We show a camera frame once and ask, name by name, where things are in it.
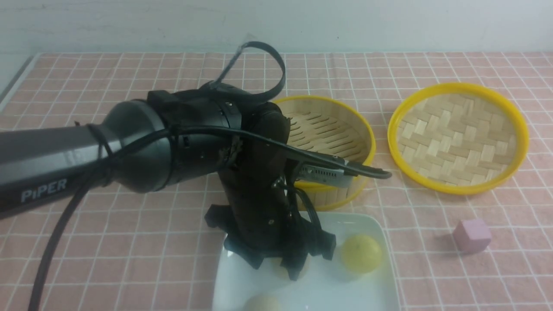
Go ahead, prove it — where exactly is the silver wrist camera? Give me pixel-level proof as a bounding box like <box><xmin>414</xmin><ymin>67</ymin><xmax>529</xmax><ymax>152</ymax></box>
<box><xmin>297</xmin><ymin>165</ymin><xmax>354</xmax><ymax>188</ymax></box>

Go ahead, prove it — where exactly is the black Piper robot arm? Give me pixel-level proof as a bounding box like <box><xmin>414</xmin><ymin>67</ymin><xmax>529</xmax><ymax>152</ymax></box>
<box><xmin>1</xmin><ymin>87</ymin><xmax>336</xmax><ymax>281</ymax></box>

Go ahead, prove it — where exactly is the pink cube block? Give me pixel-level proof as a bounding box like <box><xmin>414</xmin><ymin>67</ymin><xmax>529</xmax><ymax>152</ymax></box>
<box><xmin>452</xmin><ymin>219</ymin><xmax>492</xmax><ymax>254</ymax></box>

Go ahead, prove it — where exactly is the bamboo steamer lid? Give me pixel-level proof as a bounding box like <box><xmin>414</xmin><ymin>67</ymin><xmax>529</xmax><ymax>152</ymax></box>
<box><xmin>387</xmin><ymin>83</ymin><xmax>530</xmax><ymax>195</ymax></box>

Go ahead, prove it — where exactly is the white square plate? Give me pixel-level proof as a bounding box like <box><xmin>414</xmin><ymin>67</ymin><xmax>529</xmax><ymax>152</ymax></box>
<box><xmin>212</xmin><ymin>211</ymin><xmax>400</xmax><ymax>311</ymax></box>

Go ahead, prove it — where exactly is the yellow steamed bun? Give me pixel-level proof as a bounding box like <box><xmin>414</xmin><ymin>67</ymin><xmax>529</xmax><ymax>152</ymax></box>
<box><xmin>340</xmin><ymin>234</ymin><xmax>383</xmax><ymax>274</ymax></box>

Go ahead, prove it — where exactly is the round bamboo steamer basket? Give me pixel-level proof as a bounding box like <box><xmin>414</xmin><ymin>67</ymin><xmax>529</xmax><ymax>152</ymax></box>
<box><xmin>276</xmin><ymin>96</ymin><xmax>376</xmax><ymax>211</ymax></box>

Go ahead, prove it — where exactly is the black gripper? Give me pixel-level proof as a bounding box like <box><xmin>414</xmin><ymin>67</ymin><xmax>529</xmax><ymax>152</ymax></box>
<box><xmin>204</xmin><ymin>113</ymin><xmax>337</xmax><ymax>281</ymax></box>

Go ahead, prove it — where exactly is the white steamed bun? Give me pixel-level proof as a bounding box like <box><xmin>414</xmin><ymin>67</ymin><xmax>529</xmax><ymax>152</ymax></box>
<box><xmin>271</xmin><ymin>255</ymin><xmax>311</xmax><ymax>281</ymax></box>
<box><xmin>243</xmin><ymin>295</ymin><xmax>282</xmax><ymax>311</ymax></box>

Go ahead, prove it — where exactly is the black cable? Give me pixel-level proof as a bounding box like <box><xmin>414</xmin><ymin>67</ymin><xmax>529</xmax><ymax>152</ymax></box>
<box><xmin>27</xmin><ymin>41</ymin><xmax>392</xmax><ymax>311</ymax></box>

